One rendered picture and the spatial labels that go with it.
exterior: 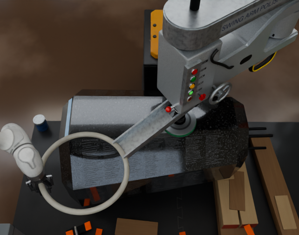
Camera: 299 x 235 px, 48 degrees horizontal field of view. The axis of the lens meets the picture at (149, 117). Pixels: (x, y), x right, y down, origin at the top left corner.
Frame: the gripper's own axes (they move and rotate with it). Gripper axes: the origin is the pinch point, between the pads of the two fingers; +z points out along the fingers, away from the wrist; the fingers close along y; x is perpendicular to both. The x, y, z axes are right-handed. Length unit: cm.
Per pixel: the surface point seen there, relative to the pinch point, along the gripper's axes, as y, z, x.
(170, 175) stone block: 74, 17, -7
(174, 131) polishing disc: 80, -6, 10
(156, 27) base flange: 103, -4, 102
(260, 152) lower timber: 164, 62, 6
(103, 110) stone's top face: 45, -2, 40
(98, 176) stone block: 31.1, 17.2, 6.4
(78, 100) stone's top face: 31, -1, 54
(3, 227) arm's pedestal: -23.7, 3.9, -12.1
